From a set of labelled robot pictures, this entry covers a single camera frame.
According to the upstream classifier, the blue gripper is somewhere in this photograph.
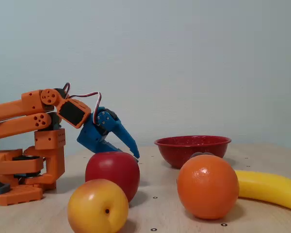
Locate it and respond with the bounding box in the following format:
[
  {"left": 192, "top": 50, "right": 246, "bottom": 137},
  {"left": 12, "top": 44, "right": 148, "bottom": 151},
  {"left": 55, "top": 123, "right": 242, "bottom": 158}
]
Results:
[{"left": 77, "top": 106, "right": 140, "bottom": 163}]

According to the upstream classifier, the purple plum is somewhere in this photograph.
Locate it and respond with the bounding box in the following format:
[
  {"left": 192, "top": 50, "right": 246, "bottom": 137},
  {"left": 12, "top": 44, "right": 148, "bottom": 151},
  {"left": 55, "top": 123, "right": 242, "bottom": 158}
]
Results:
[{"left": 190, "top": 152, "right": 215, "bottom": 160}]

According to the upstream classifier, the red speckled bowl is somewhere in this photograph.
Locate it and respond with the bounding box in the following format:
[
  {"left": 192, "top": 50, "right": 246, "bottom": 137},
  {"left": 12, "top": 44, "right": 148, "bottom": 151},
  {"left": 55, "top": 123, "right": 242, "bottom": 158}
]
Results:
[{"left": 154, "top": 135, "right": 232, "bottom": 169}]

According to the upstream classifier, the red apple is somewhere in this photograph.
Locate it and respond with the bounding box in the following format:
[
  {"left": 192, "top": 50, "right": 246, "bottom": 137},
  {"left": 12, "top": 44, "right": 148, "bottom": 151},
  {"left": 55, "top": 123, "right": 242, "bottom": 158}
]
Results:
[{"left": 85, "top": 151, "right": 141, "bottom": 203}]

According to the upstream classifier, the yellow orange peach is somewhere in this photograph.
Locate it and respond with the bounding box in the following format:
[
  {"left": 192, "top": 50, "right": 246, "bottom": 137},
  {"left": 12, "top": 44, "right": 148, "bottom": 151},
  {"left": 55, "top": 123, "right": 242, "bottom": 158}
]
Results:
[{"left": 67, "top": 179, "right": 129, "bottom": 233}]

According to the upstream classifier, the orange fruit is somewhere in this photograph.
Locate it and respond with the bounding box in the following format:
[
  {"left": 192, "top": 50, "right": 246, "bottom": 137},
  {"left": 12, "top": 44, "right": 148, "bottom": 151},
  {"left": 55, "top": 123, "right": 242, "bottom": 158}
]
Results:
[{"left": 177, "top": 154, "right": 240, "bottom": 220}]

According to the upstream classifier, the black table clamp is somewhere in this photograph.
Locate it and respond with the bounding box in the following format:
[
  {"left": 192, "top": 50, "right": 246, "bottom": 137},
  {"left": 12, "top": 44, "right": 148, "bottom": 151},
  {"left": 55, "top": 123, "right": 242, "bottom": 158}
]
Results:
[{"left": 0, "top": 176, "right": 11, "bottom": 196}]

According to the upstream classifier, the yellow banana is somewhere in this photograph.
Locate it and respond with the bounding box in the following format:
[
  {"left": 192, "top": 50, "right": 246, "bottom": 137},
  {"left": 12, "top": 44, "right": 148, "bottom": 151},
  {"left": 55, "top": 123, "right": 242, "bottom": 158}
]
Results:
[{"left": 234, "top": 169, "right": 291, "bottom": 213}]

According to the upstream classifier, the red white servo cable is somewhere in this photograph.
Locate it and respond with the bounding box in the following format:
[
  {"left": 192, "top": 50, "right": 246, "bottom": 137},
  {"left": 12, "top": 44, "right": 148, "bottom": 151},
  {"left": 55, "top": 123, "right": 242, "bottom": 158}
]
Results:
[{"left": 62, "top": 82, "right": 102, "bottom": 125}]

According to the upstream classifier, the orange grid base plate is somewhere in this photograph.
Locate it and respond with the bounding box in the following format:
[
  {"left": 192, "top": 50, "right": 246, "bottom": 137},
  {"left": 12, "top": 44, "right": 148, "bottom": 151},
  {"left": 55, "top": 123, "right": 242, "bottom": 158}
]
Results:
[{"left": 0, "top": 183, "right": 44, "bottom": 206}]

